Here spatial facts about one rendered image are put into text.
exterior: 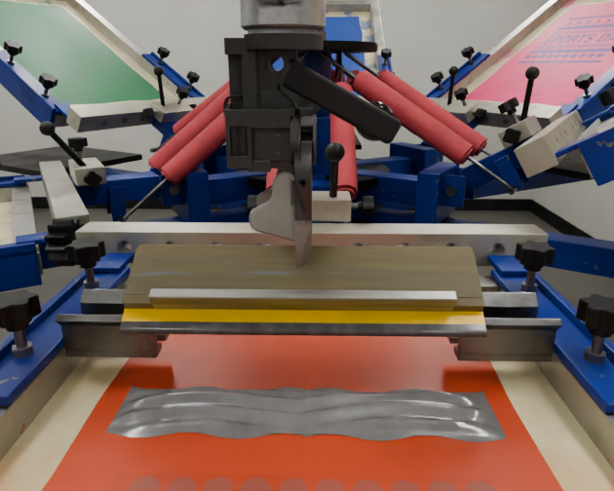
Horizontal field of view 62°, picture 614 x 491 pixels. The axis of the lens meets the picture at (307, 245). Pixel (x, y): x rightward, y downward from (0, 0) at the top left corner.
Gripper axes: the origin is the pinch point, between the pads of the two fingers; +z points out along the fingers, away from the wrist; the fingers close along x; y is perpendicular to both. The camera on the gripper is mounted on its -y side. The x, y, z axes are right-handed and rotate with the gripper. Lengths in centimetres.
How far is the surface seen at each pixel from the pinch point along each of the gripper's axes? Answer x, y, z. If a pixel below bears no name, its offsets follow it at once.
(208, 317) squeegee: 4.4, 9.7, 6.0
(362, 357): -1.2, -6.2, 13.9
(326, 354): -1.8, -2.2, 13.9
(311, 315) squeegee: 4.2, -0.5, 5.8
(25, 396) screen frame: 10.6, 25.4, 11.0
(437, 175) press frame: -59, -27, 5
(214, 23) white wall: -412, 84, -50
